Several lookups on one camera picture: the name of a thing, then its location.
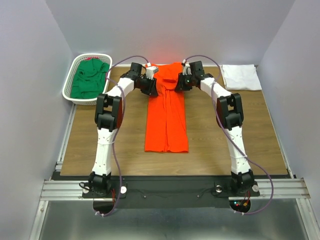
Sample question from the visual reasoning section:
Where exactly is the orange t shirt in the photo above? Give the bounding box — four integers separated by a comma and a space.
144, 62, 189, 153

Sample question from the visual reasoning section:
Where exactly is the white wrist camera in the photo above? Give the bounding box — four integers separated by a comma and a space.
145, 62, 159, 80
181, 59, 192, 76

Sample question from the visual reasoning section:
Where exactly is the purple cable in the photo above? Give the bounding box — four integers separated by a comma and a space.
93, 55, 151, 218
182, 54, 274, 216

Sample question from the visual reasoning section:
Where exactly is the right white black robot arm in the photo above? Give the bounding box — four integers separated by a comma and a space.
174, 60, 255, 195

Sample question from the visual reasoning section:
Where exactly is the folded white t shirt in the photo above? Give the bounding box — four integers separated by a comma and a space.
221, 64, 262, 91

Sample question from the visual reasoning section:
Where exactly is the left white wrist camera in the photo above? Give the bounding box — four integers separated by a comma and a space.
145, 62, 159, 80

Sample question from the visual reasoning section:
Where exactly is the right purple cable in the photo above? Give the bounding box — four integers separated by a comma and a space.
182, 54, 274, 216

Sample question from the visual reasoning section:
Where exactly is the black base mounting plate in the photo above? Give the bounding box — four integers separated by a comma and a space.
79, 175, 261, 211

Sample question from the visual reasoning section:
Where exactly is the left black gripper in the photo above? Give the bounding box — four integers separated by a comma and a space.
136, 74, 158, 96

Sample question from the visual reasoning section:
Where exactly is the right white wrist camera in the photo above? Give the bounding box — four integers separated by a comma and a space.
181, 59, 192, 76

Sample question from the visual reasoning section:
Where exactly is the aluminium frame rail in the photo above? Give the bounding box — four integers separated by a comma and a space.
31, 103, 320, 240

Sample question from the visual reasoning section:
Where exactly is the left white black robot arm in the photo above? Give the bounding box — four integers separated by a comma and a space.
80, 62, 159, 197

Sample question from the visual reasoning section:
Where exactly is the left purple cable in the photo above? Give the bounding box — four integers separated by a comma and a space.
93, 55, 151, 218

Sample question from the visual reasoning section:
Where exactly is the green t shirt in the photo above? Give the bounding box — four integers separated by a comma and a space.
70, 57, 110, 100

